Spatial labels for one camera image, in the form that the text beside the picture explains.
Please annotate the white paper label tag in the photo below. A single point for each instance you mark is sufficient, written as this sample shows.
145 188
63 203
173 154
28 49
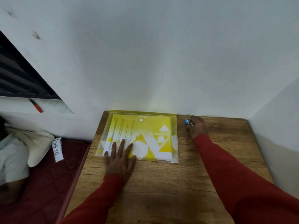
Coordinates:
57 149

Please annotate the maroon bed mattress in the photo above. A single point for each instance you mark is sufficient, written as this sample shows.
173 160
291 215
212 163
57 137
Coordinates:
42 193

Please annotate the blue and silver stapler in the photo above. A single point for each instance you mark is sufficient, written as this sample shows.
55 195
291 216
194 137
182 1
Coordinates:
189 122

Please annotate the person's right hand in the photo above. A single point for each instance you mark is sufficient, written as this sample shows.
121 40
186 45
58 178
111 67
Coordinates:
198 128

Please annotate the person's left hand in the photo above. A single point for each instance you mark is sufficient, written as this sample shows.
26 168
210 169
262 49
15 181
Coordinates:
119 163

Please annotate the red marker on sill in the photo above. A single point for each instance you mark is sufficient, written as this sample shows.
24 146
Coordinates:
37 106

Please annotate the person's left forearm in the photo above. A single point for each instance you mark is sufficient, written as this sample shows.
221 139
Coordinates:
93 200

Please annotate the person's right forearm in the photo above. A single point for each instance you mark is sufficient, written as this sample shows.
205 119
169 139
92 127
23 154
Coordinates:
245 184

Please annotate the dark louvred window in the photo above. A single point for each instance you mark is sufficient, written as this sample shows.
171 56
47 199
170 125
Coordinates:
21 76

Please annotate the white pillow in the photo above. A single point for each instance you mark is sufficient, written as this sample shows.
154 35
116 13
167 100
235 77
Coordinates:
35 144

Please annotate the yellow patterned plastic folder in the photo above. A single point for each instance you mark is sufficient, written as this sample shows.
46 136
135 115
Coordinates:
144 128

